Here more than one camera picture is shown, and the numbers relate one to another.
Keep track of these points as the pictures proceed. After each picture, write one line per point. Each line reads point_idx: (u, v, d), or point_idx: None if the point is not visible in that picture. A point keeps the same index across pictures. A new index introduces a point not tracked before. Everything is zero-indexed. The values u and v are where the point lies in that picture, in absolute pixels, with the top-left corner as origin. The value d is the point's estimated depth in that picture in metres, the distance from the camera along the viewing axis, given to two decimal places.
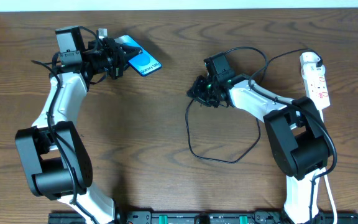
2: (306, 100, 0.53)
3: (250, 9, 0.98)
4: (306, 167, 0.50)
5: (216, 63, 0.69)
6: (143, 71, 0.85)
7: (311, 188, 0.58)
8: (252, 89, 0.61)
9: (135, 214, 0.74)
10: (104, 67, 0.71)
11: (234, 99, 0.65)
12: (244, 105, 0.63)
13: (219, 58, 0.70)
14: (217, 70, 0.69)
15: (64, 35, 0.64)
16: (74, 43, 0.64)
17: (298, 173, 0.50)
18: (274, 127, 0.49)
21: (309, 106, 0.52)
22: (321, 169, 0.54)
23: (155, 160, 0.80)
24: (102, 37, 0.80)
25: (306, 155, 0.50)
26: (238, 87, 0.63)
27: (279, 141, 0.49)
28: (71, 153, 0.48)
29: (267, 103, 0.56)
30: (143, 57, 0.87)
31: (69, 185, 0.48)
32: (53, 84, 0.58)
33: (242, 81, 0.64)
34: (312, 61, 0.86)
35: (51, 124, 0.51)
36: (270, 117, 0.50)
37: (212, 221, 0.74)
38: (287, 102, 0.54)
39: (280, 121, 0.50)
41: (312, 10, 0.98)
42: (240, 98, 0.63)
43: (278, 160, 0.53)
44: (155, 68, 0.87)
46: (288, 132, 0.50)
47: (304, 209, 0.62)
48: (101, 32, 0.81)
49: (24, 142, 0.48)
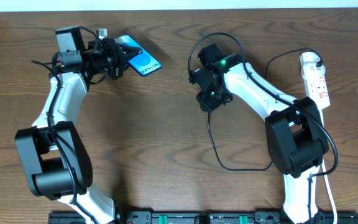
2: (309, 100, 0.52)
3: (250, 9, 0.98)
4: (302, 164, 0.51)
5: (209, 52, 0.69)
6: (143, 71, 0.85)
7: (309, 186, 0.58)
8: (249, 78, 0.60)
9: (135, 214, 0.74)
10: (104, 67, 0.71)
11: (227, 83, 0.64)
12: (240, 92, 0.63)
13: (212, 48, 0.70)
14: (211, 57, 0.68)
15: (64, 35, 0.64)
16: (74, 43, 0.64)
17: (294, 171, 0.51)
18: (275, 129, 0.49)
21: (310, 107, 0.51)
22: (317, 167, 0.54)
23: (155, 160, 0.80)
24: (102, 37, 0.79)
25: (302, 154, 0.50)
26: (235, 72, 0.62)
27: (278, 141, 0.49)
28: (71, 152, 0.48)
29: (268, 100, 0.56)
30: (143, 57, 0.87)
31: (69, 185, 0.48)
32: (53, 84, 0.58)
33: (237, 64, 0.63)
34: (312, 61, 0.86)
35: (51, 124, 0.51)
36: (271, 119, 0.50)
37: (212, 220, 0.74)
38: (288, 102, 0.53)
39: (281, 122, 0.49)
41: (312, 10, 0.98)
42: (234, 83, 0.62)
43: (273, 158, 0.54)
44: (155, 68, 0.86)
46: (288, 132, 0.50)
47: (303, 208, 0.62)
48: (102, 32, 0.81)
49: (23, 142, 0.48)
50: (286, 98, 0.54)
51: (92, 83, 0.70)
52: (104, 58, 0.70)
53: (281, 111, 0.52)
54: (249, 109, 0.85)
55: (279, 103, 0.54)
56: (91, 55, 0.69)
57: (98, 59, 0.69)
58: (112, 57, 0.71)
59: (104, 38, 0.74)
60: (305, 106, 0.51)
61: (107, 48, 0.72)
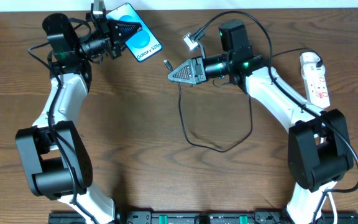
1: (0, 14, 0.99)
2: (337, 113, 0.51)
3: (250, 9, 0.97)
4: (323, 180, 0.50)
5: (235, 38, 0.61)
6: (140, 58, 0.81)
7: (320, 198, 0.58)
8: (273, 83, 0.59)
9: (135, 214, 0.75)
10: (97, 51, 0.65)
11: (248, 86, 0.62)
12: (262, 97, 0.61)
13: (239, 33, 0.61)
14: (236, 45, 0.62)
15: (54, 35, 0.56)
16: (66, 41, 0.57)
17: (313, 186, 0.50)
18: (300, 142, 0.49)
21: (338, 122, 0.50)
22: (335, 181, 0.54)
23: (155, 160, 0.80)
24: (99, 12, 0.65)
25: (324, 170, 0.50)
26: (258, 76, 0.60)
27: (302, 155, 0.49)
28: (72, 152, 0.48)
29: (293, 109, 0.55)
30: (142, 37, 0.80)
31: (69, 184, 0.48)
32: (53, 85, 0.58)
33: (261, 68, 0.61)
34: (312, 61, 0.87)
35: (52, 124, 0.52)
36: (297, 130, 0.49)
37: (212, 220, 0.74)
38: (316, 113, 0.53)
39: (306, 135, 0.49)
41: (314, 10, 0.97)
42: (257, 88, 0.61)
43: (292, 170, 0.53)
44: (153, 51, 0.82)
46: (312, 145, 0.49)
47: (308, 214, 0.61)
48: (95, 4, 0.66)
49: (24, 142, 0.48)
50: (313, 108, 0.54)
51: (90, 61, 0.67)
52: (95, 40, 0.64)
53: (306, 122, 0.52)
54: (249, 109, 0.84)
55: (306, 113, 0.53)
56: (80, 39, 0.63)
57: (89, 42, 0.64)
58: (104, 39, 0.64)
59: (99, 17, 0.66)
60: (332, 119, 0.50)
61: (98, 30, 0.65)
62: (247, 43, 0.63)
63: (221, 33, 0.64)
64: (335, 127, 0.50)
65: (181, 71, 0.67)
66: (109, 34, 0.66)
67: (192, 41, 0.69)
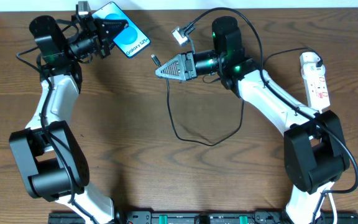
1: None
2: (330, 114, 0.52)
3: (250, 9, 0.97)
4: (321, 181, 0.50)
5: (229, 42, 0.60)
6: (129, 53, 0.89)
7: (319, 198, 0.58)
8: (266, 86, 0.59)
9: (135, 214, 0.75)
10: (86, 52, 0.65)
11: (241, 90, 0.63)
12: (256, 101, 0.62)
13: (234, 36, 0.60)
14: (229, 48, 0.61)
15: (43, 39, 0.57)
16: (56, 43, 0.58)
17: (312, 188, 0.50)
18: (296, 144, 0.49)
21: (332, 122, 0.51)
22: (333, 182, 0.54)
23: (155, 160, 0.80)
24: (84, 12, 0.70)
25: (322, 170, 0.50)
26: (250, 80, 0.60)
27: (299, 158, 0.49)
28: (67, 152, 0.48)
29: (287, 112, 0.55)
30: (128, 34, 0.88)
31: (66, 185, 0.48)
32: (44, 88, 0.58)
33: (253, 71, 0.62)
34: (312, 61, 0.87)
35: (45, 125, 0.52)
36: (293, 132, 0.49)
37: (212, 220, 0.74)
38: (310, 116, 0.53)
39: (301, 137, 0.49)
41: (314, 10, 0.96)
42: (249, 91, 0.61)
43: (289, 172, 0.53)
44: (142, 46, 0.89)
46: (309, 147, 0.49)
47: (307, 214, 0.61)
48: (80, 5, 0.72)
49: (18, 144, 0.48)
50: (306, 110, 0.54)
51: (80, 62, 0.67)
52: (84, 40, 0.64)
53: (301, 125, 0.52)
54: (250, 109, 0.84)
55: (299, 116, 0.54)
56: (68, 40, 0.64)
57: (76, 42, 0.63)
58: (92, 38, 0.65)
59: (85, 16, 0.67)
60: (327, 121, 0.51)
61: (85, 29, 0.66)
62: (240, 46, 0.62)
63: (214, 34, 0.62)
64: (329, 128, 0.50)
65: (169, 67, 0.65)
66: (97, 32, 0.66)
67: (183, 35, 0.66)
